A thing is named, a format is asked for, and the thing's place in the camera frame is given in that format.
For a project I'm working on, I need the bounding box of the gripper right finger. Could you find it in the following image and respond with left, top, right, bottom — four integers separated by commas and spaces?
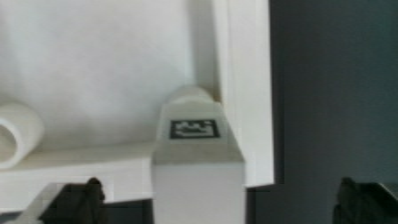
332, 177, 398, 224

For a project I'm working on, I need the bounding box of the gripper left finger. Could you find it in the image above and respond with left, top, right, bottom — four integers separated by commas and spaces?
39, 178, 108, 224

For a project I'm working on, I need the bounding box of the white table leg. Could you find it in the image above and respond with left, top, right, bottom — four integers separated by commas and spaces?
151, 86, 245, 224

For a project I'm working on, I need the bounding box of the white square tabletop part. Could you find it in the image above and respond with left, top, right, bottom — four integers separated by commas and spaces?
0, 0, 273, 211

